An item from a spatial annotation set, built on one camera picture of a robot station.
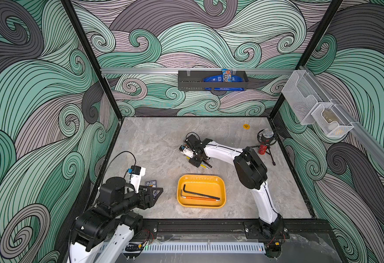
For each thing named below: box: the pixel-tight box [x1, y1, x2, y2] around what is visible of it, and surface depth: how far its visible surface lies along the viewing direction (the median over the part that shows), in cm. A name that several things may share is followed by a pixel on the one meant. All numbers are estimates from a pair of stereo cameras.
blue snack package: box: [203, 68, 245, 91], surface depth 93 cm
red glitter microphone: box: [258, 128, 274, 156], surface depth 83 cm
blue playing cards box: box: [144, 179, 157, 188], surface depth 87 cm
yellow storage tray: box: [176, 174, 227, 209], surface depth 87 cm
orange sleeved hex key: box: [180, 189, 221, 202], surface depth 83 cm
